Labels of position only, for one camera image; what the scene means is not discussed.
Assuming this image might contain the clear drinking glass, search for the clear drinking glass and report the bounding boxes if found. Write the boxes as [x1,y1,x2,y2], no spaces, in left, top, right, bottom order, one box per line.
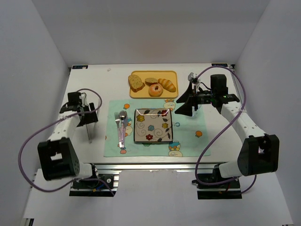
[189,101,201,118]

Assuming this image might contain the metal food tongs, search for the metal food tongs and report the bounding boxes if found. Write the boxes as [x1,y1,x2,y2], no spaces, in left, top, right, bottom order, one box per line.
[86,104,98,144]

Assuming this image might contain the herb bread slice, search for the herb bread slice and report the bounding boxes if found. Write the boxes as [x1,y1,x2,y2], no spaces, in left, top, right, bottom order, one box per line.
[128,74,145,92]

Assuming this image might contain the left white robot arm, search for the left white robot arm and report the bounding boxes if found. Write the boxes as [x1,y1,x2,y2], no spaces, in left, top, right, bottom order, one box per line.
[38,92,98,181]

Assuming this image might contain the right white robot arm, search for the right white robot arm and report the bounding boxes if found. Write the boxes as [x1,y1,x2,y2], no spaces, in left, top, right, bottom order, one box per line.
[175,73,279,179]

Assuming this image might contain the small round bread slice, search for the small round bread slice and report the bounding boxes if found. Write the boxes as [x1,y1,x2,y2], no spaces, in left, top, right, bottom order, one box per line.
[145,78,158,86]

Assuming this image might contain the golden croissant roll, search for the golden croissant roll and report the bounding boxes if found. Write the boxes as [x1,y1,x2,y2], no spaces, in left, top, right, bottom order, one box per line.
[158,79,176,92]

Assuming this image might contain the mint cartoon placemat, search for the mint cartoon placemat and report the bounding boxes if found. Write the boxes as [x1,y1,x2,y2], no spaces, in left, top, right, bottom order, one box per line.
[104,99,209,157]

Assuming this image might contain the glazed bagel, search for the glazed bagel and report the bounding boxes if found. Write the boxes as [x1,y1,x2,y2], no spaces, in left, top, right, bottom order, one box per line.
[149,84,163,97]

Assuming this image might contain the right blue label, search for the right blue label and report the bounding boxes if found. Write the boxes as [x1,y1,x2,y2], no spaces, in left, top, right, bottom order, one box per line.
[211,63,228,67]

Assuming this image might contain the blue label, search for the blue label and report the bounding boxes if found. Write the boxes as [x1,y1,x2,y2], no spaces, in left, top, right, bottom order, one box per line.
[72,65,88,70]
[211,63,228,67]

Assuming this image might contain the left blue label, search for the left blue label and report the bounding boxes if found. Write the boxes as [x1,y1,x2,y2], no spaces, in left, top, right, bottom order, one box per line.
[72,65,88,70]

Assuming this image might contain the floral square plate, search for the floral square plate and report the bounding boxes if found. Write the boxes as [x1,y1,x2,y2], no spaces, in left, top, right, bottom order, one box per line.
[134,108,173,143]

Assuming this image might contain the yellow plastic tray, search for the yellow plastic tray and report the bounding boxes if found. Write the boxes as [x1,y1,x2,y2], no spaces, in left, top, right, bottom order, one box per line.
[129,71,179,99]

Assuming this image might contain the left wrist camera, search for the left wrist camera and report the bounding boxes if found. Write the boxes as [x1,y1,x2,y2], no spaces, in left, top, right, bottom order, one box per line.
[80,92,87,106]

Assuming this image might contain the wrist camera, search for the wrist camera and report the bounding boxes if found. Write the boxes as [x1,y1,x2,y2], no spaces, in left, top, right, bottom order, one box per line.
[80,92,87,106]
[188,72,200,90]

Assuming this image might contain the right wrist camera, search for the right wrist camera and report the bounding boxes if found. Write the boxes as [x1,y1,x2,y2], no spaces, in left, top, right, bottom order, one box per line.
[188,72,200,90]

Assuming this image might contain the pink handled fork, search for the pink handled fork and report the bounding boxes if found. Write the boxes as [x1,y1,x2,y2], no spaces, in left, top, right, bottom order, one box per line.
[114,112,122,148]

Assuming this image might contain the pink handled spoon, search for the pink handled spoon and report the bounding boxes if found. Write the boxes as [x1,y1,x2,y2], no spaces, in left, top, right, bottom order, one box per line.
[119,111,127,149]

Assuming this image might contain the aluminium front rail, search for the aluminium front rail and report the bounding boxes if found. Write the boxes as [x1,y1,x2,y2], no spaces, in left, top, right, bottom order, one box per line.
[43,161,267,171]

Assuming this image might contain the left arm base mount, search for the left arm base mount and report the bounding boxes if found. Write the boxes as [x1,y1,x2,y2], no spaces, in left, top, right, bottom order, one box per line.
[69,165,119,197]

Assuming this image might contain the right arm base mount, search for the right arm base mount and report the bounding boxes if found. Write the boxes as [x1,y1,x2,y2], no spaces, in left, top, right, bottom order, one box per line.
[191,169,242,200]

